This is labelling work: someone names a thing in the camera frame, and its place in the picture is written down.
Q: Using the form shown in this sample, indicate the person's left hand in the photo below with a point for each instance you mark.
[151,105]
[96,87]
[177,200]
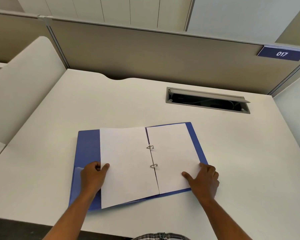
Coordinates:
[91,178]

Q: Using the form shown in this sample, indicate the person's right hand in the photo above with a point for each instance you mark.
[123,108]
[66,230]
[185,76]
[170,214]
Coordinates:
[205,183]

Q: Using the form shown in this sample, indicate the person's left thumb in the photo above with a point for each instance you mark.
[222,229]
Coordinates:
[105,168]

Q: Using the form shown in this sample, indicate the person's right thumb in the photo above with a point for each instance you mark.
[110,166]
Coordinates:
[187,176]

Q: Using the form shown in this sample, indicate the white paper sheet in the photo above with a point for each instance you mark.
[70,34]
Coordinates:
[127,167]

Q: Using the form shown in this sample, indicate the white filed paper stack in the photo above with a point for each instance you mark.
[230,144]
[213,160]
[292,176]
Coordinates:
[172,152]

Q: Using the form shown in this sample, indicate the person's right forearm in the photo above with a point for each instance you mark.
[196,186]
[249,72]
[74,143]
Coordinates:
[223,219]

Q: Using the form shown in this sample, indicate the person's left forearm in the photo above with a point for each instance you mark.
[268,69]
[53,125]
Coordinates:
[72,217]

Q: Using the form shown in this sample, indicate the plaid shorts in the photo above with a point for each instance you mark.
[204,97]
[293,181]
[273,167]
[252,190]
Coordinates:
[161,236]

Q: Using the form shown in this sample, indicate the white rounded side divider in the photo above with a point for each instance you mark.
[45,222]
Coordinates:
[295,114]
[22,84]

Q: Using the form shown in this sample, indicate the wide beige partition panel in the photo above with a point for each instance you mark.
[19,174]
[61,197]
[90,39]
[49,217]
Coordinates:
[152,54]

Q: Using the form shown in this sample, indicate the blue desk number sign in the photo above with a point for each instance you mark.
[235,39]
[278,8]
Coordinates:
[281,54]

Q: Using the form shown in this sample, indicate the narrow beige partition panel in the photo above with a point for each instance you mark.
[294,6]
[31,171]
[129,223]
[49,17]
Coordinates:
[20,37]

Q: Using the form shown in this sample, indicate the white cabinet doors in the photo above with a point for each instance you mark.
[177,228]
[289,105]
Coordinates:
[102,9]

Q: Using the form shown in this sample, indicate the white wall board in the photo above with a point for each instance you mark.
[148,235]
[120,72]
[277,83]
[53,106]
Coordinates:
[240,17]

